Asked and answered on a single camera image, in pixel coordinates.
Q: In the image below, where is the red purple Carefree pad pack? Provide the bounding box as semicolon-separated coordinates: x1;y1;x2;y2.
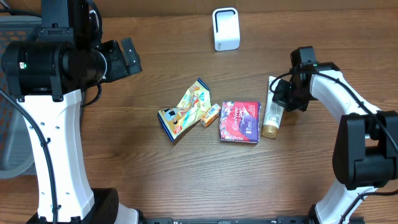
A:
220;101;261;144

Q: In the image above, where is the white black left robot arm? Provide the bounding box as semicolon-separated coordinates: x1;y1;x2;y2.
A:
1;0;142;224

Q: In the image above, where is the grey mesh basket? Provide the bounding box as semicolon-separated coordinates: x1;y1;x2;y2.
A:
0;15;43;180

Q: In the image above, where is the white barcode scanner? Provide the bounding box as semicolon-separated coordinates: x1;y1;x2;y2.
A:
212;7;241;52

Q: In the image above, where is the small orange white box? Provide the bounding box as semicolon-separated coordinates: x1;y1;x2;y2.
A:
200;103;221;127

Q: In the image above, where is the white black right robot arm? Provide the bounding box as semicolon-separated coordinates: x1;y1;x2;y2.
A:
270;46;397;224

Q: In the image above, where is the yellow snack bag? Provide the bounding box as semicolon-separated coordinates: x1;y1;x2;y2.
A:
157;78;211;142

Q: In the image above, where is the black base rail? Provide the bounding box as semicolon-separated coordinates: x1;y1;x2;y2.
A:
138;216;317;224

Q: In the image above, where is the white tube with gold cap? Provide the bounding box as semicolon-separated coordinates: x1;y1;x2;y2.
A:
261;76;284;139

